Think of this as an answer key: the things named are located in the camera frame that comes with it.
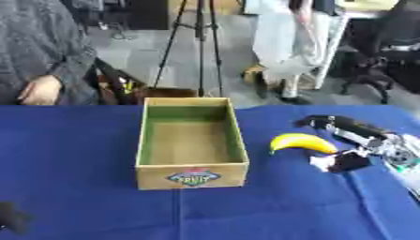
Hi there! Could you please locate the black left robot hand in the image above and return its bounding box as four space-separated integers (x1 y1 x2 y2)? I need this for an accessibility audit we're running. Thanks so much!
0 201 33 234

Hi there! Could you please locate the person's hand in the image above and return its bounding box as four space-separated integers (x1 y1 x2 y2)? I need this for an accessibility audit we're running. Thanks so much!
16 74 65 106

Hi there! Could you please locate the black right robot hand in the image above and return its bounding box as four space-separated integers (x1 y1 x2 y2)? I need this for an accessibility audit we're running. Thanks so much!
292 114 394 173

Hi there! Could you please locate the tan cardboard box green inside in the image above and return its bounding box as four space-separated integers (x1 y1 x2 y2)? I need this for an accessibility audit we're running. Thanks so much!
134 97 251 191

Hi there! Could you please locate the yellow toy banana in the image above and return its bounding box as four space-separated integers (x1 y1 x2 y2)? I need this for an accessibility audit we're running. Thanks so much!
267 133 340 156

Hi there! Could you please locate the black office chair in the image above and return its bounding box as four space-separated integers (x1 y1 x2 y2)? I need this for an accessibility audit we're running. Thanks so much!
339 0 420 105

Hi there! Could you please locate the person in light trousers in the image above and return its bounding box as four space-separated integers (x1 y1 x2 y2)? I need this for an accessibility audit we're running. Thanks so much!
243 0 352 105

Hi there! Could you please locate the brown bag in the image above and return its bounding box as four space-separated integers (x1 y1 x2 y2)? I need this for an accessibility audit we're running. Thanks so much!
95 57 201 106

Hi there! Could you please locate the black tripod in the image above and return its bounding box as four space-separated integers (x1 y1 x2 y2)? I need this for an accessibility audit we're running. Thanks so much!
151 0 227 98

